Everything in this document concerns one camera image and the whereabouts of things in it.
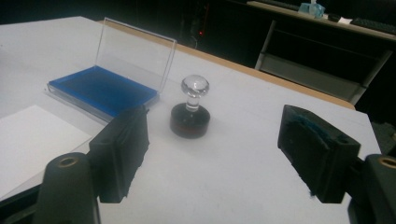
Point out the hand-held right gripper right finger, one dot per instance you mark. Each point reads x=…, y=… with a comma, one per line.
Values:
x=314, y=152

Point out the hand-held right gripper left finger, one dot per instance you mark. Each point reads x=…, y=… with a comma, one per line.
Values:
x=120, y=152

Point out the black round stamp cap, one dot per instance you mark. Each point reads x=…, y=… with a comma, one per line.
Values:
x=190, y=132

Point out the blue ink pad clear case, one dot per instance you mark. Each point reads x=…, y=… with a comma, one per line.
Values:
x=102, y=88

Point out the background desk with shelf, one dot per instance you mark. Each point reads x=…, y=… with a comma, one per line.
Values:
x=311, y=73

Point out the white paper sheet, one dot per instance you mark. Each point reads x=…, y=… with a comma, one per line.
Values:
x=34, y=146

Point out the black computer mouse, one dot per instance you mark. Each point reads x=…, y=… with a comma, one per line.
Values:
x=334, y=17

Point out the black keyboard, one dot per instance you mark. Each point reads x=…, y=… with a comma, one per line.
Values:
x=373, y=25

